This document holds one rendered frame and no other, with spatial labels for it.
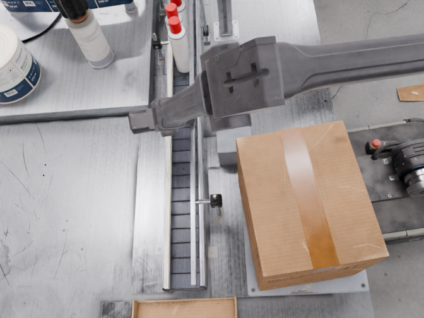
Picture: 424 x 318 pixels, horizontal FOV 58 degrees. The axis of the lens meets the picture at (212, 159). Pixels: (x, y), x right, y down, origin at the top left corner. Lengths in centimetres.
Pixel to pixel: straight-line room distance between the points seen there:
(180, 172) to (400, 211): 106
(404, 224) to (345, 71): 138
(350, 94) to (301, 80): 188
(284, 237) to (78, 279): 60
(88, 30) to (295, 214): 80
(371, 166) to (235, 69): 143
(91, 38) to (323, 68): 91
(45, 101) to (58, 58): 17
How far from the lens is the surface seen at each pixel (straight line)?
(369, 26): 266
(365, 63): 48
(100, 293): 111
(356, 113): 226
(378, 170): 183
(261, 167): 81
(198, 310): 104
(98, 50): 129
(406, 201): 184
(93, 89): 130
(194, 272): 92
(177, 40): 114
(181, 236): 102
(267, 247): 76
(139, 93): 124
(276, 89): 42
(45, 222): 122
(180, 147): 111
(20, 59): 133
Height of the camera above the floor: 186
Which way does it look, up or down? 65 degrees down
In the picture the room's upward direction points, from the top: 12 degrees counter-clockwise
